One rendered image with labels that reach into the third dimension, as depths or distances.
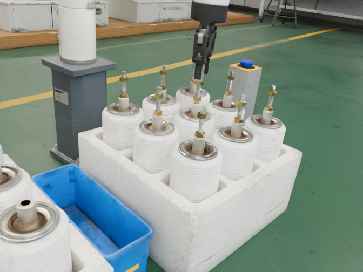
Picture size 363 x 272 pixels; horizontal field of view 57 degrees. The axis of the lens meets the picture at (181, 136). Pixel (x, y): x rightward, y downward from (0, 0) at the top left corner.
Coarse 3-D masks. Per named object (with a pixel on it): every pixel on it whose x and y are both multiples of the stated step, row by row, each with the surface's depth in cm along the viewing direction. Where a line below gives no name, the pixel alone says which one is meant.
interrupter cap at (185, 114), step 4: (184, 108) 80; (188, 108) 81; (180, 112) 78; (184, 112) 78; (188, 112) 79; (208, 112) 79; (180, 116) 77; (184, 116) 76; (188, 116) 77; (208, 116) 78; (188, 120) 75; (192, 120) 75; (196, 120) 75; (208, 120) 76
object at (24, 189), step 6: (24, 174) 51; (24, 180) 50; (30, 180) 51; (18, 186) 48; (24, 186) 49; (30, 186) 51; (6, 192) 47; (12, 192) 47; (18, 192) 48; (24, 192) 49; (30, 192) 51; (0, 198) 46; (6, 198) 47; (12, 198) 47; (18, 198) 48; (0, 204) 46; (6, 204) 47; (12, 204) 48; (0, 210) 47
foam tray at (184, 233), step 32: (96, 128) 83; (96, 160) 77; (128, 160) 71; (256, 160) 76; (288, 160) 78; (128, 192) 70; (160, 192) 62; (224, 192) 64; (256, 192) 71; (288, 192) 86; (160, 224) 64; (192, 224) 57; (224, 224) 65; (256, 224) 78; (160, 256) 68; (192, 256) 61; (224, 256) 72
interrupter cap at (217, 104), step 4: (216, 100) 88; (220, 100) 88; (212, 104) 85; (216, 104) 85; (220, 104) 86; (232, 104) 87; (236, 104) 86; (220, 108) 83; (224, 108) 83; (228, 108) 83; (232, 108) 83; (236, 108) 84
